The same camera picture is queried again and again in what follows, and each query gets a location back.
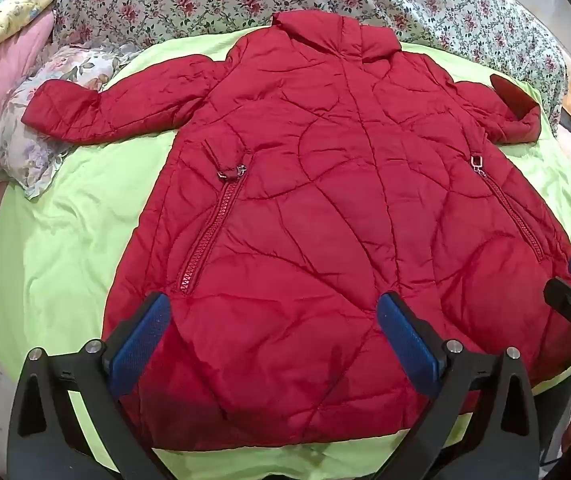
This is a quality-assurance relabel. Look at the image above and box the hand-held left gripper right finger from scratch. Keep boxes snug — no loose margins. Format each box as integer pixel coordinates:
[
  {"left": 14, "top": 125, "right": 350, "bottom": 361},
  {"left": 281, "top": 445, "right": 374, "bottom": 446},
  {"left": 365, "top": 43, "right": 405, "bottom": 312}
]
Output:
[{"left": 376, "top": 291, "right": 549, "bottom": 480}]

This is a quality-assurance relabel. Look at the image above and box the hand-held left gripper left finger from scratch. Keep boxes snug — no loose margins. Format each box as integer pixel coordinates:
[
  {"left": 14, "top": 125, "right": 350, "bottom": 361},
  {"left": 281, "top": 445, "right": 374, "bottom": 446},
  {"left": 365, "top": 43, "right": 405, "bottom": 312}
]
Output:
[{"left": 8, "top": 291, "right": 172, "bottom": 480}]

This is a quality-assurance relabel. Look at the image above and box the red quilted jacket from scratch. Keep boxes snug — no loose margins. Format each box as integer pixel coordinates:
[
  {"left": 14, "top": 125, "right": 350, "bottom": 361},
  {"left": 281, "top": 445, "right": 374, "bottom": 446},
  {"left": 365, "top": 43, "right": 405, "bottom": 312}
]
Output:
[{"left": 20, "top": 10, "right": 571, "bottom": 453}]

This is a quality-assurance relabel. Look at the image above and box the light green bed sheet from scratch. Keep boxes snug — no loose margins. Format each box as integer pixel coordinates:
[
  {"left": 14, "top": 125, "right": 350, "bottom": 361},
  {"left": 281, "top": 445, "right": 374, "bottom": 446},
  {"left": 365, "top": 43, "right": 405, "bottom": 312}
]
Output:
[{"left": 0, "top": 27, "right": 571, "bottom": 480}]

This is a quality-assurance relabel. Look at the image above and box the pastel floral pillow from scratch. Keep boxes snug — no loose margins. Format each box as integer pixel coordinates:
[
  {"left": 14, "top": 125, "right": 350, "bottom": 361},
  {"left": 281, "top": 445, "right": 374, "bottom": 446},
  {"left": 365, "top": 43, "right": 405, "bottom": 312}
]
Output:
[{"left": 0, "top": 44, "right": 139, "bottom": 201}]

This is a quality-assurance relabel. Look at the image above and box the pink pillow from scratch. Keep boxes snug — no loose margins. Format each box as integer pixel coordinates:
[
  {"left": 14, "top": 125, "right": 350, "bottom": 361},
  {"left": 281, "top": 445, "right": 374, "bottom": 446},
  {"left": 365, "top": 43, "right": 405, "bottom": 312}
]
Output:
[{"left": 0, "top": 12, "right": 56, "bottom": 188}]

